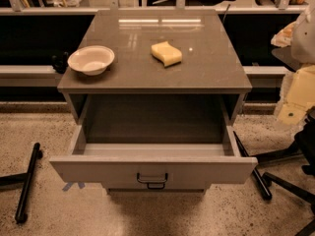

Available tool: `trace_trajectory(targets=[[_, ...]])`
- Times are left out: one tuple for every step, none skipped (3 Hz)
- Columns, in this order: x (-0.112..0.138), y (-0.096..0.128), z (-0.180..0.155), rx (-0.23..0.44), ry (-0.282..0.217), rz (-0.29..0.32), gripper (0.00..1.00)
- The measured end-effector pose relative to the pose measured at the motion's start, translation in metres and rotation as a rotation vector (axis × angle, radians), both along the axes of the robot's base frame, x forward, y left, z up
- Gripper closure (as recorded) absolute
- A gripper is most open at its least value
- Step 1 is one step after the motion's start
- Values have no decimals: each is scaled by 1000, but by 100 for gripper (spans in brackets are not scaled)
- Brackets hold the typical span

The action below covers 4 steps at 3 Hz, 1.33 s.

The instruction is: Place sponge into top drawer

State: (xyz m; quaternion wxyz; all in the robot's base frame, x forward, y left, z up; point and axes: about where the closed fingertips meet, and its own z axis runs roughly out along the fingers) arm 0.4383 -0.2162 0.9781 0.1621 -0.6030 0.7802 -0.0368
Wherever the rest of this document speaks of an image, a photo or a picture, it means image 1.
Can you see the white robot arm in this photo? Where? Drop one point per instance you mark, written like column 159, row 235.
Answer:
column 295, row 46

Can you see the open top drawer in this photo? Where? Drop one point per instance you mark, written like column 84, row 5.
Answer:
column 187, row 136

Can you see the grey drawer cabinet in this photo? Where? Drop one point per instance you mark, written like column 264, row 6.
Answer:
column 209, row 63

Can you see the yellow wavy sponge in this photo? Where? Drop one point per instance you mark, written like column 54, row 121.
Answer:
column 166, row 53

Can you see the black stand leg left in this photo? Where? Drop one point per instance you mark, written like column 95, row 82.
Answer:
column 25, row 179

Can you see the small black object behind bowl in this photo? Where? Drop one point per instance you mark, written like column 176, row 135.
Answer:
column 60, row 64

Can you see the black metal drawer handle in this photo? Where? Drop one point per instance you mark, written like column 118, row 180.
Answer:
column 153, row 183

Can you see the white ceramic bowl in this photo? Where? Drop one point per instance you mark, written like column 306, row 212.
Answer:
column 91, row 60

